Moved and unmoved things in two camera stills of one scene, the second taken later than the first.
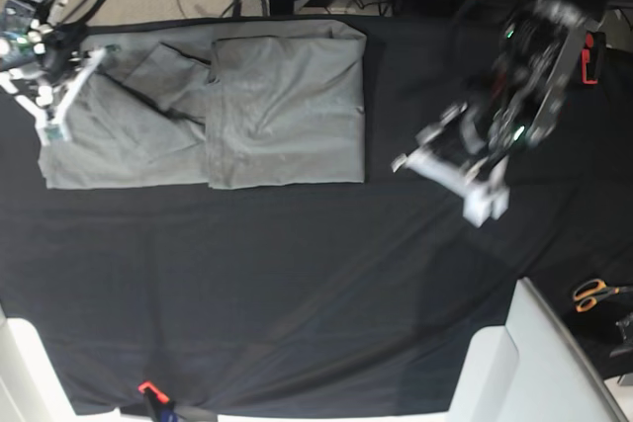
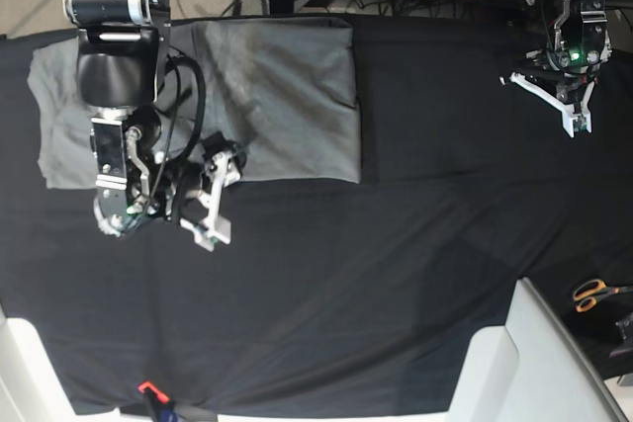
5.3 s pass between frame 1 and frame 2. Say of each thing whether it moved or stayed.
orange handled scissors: stayed
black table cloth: stayed
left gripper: moved
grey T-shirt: stayed
